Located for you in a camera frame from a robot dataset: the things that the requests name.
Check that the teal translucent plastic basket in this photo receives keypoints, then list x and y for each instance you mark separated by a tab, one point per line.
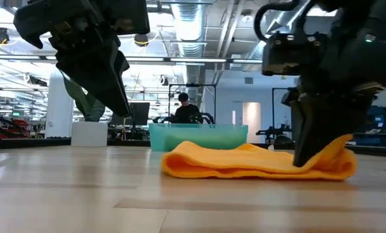
160	136

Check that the black ceiling-hung device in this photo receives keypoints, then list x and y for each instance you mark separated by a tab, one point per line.
141	39
0	35

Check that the black aluminium table frame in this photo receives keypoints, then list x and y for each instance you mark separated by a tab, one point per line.
34	143

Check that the person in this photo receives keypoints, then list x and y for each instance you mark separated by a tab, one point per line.
187	113

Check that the dark background workstation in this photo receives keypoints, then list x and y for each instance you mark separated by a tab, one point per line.
382	123

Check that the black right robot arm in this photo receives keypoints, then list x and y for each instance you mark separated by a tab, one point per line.
368	48

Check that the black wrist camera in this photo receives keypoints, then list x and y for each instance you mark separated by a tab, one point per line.
131	16
293	55

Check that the red and black equipment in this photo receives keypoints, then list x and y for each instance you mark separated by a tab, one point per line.
15	124

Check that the white structural column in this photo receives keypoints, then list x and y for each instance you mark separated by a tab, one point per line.
58	110

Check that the dark background monitor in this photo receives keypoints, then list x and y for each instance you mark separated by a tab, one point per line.
141	113

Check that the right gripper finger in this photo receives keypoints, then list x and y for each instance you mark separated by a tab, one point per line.
319	129

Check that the orange microfiber towel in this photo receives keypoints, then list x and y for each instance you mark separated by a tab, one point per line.
245	161

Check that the black rectangular frame stand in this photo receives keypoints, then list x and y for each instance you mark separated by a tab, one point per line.
273	106
193	85

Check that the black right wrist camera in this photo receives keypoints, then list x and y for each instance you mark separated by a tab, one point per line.
293	55

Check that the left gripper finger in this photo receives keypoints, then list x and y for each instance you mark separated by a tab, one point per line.
96	74

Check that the long ceiling light strip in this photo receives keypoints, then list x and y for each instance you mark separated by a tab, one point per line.
180	59

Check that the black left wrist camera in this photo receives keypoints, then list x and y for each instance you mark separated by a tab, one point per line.
131	16

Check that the artificial plant in white pot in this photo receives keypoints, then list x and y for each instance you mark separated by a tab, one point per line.
89	134

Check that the silver spiral ventilation duct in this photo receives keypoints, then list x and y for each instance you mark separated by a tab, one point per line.
189	29

